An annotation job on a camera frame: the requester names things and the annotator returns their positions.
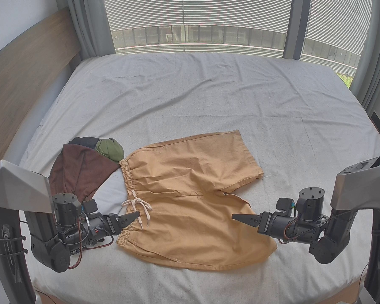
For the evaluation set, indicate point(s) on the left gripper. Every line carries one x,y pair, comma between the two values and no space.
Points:
104,226

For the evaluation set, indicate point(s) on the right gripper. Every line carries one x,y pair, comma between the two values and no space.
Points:
275,226

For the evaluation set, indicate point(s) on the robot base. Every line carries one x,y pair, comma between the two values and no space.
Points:
364,299

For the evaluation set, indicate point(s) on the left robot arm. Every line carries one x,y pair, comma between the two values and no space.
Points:
22,185

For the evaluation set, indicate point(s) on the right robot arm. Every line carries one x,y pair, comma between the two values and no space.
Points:
361,185

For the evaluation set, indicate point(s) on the bed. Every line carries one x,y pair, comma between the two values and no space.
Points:
240,90

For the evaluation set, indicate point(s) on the pale blue garment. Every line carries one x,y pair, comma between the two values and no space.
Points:
110,195

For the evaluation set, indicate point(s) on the brown garment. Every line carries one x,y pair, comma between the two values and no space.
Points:
79,169

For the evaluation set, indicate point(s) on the green garment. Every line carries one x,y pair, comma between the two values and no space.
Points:
109,149

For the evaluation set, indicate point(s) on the black garment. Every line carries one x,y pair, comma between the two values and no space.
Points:
82,142

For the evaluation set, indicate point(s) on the grey-green curtain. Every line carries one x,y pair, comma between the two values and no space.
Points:
376,59
85,17

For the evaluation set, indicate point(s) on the window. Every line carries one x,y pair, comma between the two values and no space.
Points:
209,11

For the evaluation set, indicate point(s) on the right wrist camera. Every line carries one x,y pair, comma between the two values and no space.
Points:
284,205

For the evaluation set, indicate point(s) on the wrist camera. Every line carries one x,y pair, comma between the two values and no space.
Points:
284,205
89,206

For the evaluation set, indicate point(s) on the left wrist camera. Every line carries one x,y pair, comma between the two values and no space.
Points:
89,206

